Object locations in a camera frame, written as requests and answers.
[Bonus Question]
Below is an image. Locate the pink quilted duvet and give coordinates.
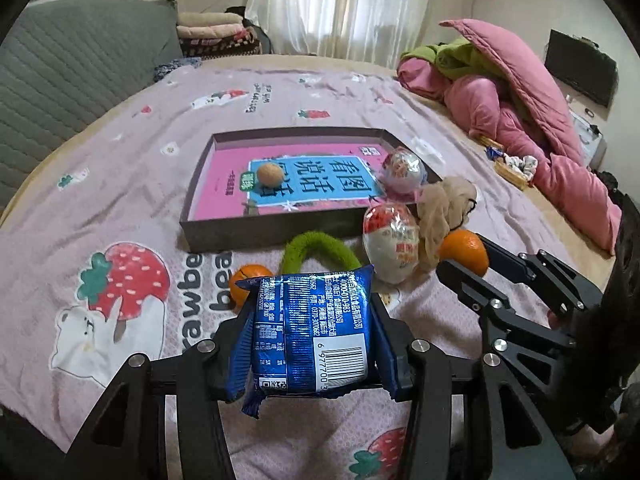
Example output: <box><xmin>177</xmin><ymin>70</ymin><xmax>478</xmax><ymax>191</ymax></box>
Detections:
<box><xmin>397</xmin><ymin>18</ymin><xmax>622</xmax><ymax>252</ymax></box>

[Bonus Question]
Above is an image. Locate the orange tangerine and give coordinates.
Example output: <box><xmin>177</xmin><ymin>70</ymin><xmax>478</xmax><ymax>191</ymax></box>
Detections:
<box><xmin>438</xmin><ymin>229</ymin><xmax>489</xmax><ymax>276</ymax></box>
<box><xmin>229</xmin><ymin>263</ymin><xmax>273</xmax><ymax>309</ymax></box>

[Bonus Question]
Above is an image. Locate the green blanket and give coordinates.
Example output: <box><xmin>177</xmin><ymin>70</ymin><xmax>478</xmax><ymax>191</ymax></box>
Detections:
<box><xmin>400</xmin><ymin>38</ymin><xmax>506</xmax><ymax>80</ymax></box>

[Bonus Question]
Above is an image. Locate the green fuzzy hair ring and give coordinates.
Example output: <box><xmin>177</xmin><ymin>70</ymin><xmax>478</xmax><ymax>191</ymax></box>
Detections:
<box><xmin>278</xmin><ymin>230</ymin><xmax>364</xmax><ymax>276</ymax></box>

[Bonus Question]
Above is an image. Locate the black wall television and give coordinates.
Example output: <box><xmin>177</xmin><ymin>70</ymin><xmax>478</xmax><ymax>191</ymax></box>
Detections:
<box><xmin>544</xmin><ymin>29</ymin><xmax>618</xmax><ymax>108</ymax></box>

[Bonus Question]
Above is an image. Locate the silver wrapped egg toy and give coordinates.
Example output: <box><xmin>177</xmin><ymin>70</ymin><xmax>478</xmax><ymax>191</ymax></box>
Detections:
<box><xmin>378</xmin><ymin>148</ymin><xmax>427</xmax><ymax>195</ymax></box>

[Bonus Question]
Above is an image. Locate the brown walnut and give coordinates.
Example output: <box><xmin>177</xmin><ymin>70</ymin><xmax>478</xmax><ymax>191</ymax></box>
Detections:
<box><xmin>256</xmin><ymin>162</ymin><xmax>285</xmax><ymax>188</ymax></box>

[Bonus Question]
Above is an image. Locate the red white egg toy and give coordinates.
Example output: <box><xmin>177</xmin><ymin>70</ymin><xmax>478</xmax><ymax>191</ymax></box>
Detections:
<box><xmin>362</xmin><ymin>203</ymin><xmax>420</xmax><ymax>284</ymax></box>

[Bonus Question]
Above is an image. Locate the grey quilted headboard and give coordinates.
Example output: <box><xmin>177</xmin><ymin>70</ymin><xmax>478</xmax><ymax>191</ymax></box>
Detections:
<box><xmin>1</xmin><ymin>0</ymin><xmax>181</xmax><ymax>205</ymax></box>

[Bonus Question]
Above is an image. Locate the pink blue children's book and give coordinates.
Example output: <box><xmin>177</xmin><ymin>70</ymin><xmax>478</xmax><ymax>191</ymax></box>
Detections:
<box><xmin>188</xmin><ymin>139</ymin><xmax>393</xmax><ymax>221</ymax></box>

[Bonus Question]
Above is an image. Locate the blue snack packet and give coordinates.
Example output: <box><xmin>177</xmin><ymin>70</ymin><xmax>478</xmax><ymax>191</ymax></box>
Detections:
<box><xmin>224</xmin><ymin>266</ymin><xmax>399</xmax><ymax>418</ymax></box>

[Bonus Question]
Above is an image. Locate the stack of folded blankets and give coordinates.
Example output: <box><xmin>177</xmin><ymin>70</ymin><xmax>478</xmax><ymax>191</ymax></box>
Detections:
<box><xmin>177</xmin><ymin>12</ymin><xmax>264</xmax><ymax>58</ymax></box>

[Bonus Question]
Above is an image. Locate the pink strawberry print blanket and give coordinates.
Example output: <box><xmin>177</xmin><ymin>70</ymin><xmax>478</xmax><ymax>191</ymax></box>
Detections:
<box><xmin>1</xmin><ymin>65</ymin><xmax>567</xmax><ymax>451</ymax></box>

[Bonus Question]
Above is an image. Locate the beige sheer scrunchie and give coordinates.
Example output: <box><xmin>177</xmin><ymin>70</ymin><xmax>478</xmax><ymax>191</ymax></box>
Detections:
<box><xmin>416</xmin><ymin>177</ymin><xmax>477</xmax><ymax>272</ymax></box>

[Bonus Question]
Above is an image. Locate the white sheer curtain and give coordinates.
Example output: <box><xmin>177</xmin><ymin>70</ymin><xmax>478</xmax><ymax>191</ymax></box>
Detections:
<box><xmin>245</xmin><ymin>0</ymin><xmax>435</xmax><ymax>67</ymax></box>

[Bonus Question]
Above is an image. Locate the small blue snack wrapper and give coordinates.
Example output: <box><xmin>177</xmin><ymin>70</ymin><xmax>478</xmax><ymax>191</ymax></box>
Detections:
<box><xmin>485</xmin><ymin>146</ymin><xmax>504</xmax><ymax>162</ymax></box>

